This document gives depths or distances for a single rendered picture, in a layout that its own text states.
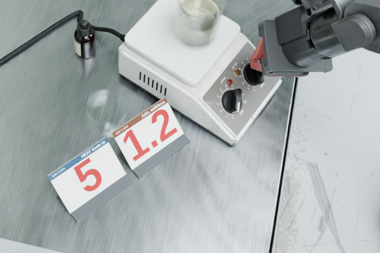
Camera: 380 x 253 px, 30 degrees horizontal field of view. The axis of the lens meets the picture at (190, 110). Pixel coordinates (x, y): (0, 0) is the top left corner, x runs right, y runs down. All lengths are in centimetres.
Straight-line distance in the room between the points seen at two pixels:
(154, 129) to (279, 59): 20
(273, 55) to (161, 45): 16
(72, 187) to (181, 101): 19
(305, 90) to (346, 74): 7
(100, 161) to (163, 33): 19
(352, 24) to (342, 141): 30
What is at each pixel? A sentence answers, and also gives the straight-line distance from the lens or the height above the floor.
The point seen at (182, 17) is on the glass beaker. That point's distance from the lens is 90.
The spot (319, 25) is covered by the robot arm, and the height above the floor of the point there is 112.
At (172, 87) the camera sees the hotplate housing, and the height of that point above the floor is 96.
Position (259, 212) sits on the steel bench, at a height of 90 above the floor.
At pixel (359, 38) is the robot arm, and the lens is 76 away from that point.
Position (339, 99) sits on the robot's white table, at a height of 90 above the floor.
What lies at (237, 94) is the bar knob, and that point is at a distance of 94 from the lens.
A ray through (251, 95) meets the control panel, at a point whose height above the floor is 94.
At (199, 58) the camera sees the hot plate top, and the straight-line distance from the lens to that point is 94.
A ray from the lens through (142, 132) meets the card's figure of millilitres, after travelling 95.
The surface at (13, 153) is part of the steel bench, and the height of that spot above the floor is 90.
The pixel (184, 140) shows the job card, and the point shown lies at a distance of 97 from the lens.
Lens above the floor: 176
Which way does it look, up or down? 60 degrees down
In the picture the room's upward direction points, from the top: 12 degrees clockwise
